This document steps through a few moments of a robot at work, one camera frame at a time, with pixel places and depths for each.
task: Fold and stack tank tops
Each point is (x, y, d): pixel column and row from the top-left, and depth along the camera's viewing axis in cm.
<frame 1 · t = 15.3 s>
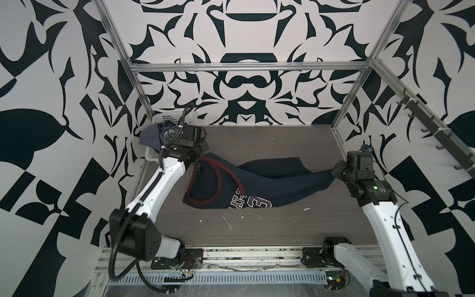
left hand: (200, 142, 83), fingers closed
right hand: (342, 163, 74), fingers closed
white plastic laundry basket: (173, 119, 117), point 7 cm above the table
navy tank top red trim: (215, 182, 89), point 8 cm above the table
grey blue printed tank top: (158, 135, 103), point 11 cm above the table

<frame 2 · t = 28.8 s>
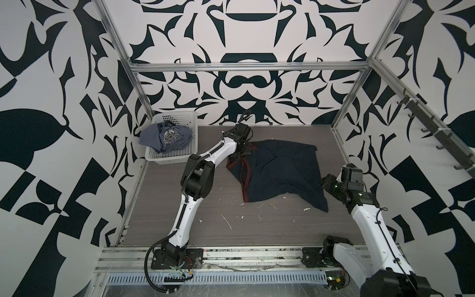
left hand: (245, 149, 102), fingers open
right hand: (325, 178, 83), fingers open
navy tank top red trim: (272, 167, 101), point 2 cm above the table
the other named things where they were.

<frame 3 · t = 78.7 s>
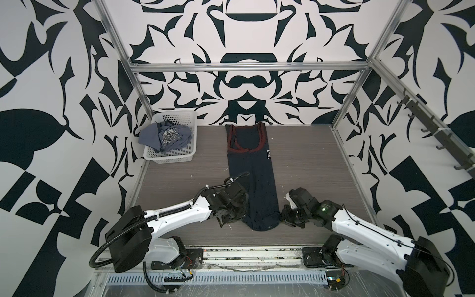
left hand: (246, 212, 79), fingers closed
right hand: (275, 216, 80), fingers closed
navy tank top red trim: (249, 162, 105), on the table
the other named things where they were.

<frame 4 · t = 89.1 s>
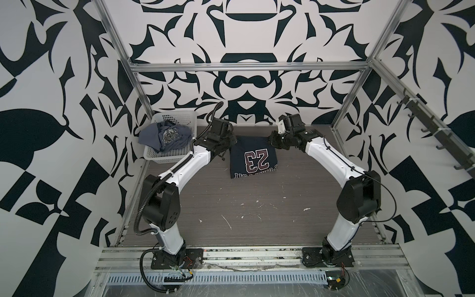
left hand: (233, 133, 88), fingers closed
right hand: (266, 137, 87), fingers closed
navy tank top red trim: (252, 154, 93), point 13 cm above the table
the other named things where they were.

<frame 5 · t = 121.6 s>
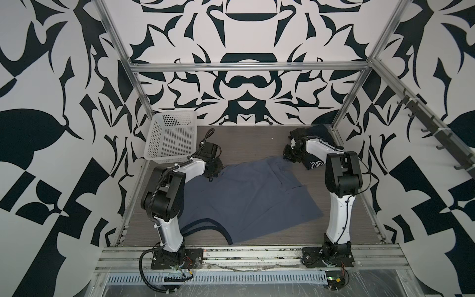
left hand: (219, 164, 99), fingers closed
right hand: (284, 153, 105), fingers closed
grey blue printed tank top: (246, 200, 91), on the table
